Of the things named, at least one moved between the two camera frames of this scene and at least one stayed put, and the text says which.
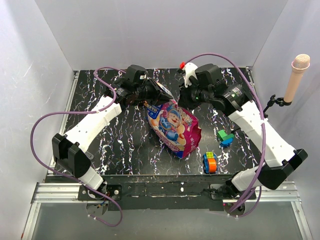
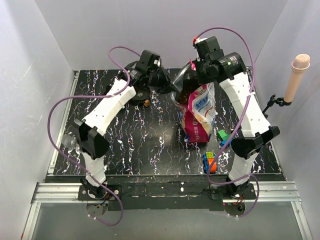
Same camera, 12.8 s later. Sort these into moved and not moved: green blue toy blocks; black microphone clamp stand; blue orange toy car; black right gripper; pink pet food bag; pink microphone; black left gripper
Moved: black left gripper; pink pet food bag; black right gripper
Not moved: black microphone clamp stand; blue orange toy car; green blue toy blocks; pink microphone
